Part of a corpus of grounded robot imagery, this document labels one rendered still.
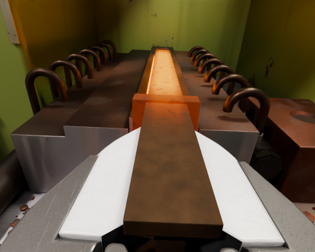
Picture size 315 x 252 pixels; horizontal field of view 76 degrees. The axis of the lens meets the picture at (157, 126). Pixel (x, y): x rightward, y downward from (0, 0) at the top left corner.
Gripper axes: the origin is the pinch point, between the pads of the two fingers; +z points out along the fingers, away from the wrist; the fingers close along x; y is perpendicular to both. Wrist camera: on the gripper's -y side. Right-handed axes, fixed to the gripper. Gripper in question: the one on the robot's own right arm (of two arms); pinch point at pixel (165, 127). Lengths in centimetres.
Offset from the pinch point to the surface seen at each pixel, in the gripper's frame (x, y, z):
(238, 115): 6.8, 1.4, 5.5
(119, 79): -5.9, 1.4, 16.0
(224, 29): 17, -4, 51
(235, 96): 5.8, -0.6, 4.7
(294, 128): 12.5, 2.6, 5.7
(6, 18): -19.3, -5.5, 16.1
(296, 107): 16.0, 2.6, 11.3
